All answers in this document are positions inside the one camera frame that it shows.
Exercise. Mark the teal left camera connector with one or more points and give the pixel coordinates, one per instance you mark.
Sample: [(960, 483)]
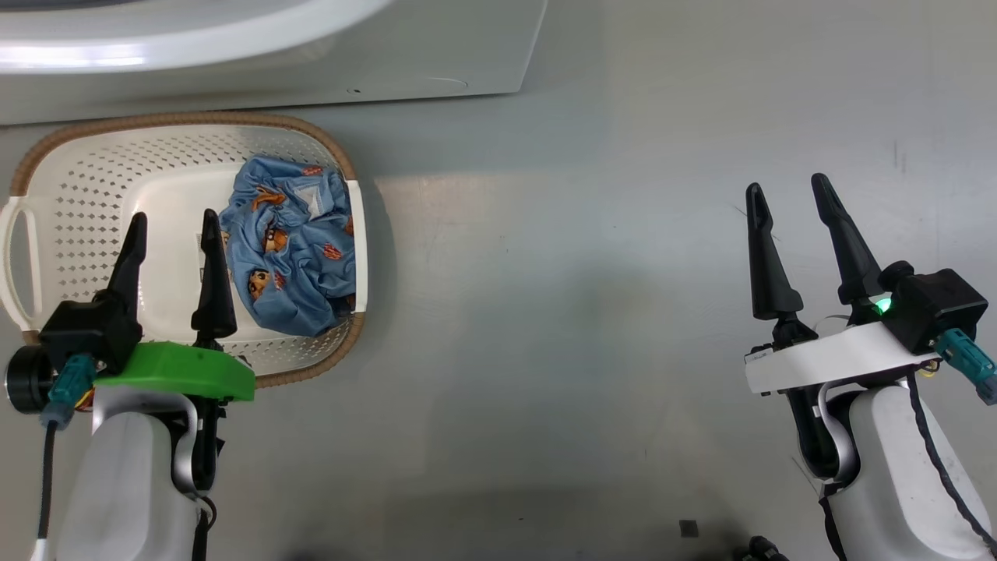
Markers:
[(70, 389)]

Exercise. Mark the teal camera connector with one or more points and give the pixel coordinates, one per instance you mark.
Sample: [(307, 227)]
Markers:
[(70, 389), (966, 362)]

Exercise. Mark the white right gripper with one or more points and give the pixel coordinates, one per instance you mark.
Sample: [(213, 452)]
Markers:
[(833, 358)]

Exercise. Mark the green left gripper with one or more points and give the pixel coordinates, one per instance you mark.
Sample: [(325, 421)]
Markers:
[(187, 370)]

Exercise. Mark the round white filter cover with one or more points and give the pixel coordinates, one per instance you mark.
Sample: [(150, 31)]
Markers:
[(413, 87)]

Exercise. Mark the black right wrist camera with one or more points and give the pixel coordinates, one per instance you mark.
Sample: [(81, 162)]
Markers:
[(935, 308)]

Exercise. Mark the blue cartoon print garment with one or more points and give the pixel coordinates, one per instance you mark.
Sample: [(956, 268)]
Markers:
[(296, 273)]

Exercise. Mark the teal right camera connector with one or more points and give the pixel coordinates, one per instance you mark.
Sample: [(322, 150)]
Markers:
[(966, 362)]

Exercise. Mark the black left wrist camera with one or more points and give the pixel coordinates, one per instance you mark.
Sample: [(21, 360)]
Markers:
[(86, 335)]

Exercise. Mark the white perforated laundry basket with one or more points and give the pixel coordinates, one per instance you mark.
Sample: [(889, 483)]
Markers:
[(101, 179)]

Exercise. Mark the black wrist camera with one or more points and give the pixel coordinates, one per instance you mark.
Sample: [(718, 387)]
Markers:
[(86, 335), (935, 308)]

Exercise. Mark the white front-load washing machine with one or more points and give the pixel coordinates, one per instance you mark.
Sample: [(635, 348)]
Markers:
[(311, 70)]

